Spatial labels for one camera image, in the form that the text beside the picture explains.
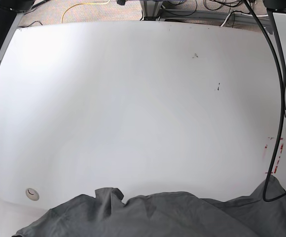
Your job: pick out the red tape rectangle marking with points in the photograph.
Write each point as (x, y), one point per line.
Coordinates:
(268, 152)

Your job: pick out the left table grommet hole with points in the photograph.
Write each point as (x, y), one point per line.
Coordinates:
(32, 194)

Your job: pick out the dark grey T-shirt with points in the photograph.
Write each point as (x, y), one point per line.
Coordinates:
(178, 214)

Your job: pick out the aluminium frame base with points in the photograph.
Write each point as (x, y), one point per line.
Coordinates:
(220, 12)

